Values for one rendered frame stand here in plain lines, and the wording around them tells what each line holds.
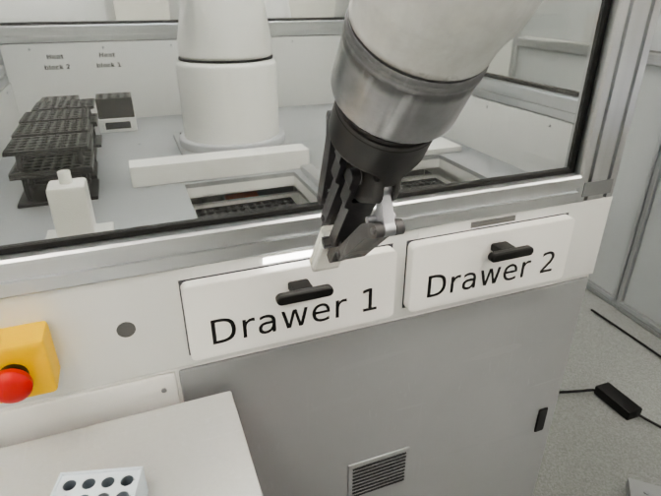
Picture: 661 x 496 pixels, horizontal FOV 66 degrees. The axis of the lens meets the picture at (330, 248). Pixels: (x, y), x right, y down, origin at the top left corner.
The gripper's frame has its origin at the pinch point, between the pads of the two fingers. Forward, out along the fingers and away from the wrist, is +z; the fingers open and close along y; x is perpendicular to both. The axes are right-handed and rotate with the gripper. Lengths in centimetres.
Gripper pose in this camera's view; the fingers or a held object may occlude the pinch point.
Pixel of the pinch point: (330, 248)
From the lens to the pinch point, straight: 52.1
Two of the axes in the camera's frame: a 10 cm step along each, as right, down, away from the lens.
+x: -9.3, 1.6, -3.2
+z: -2.1, 4.9, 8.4
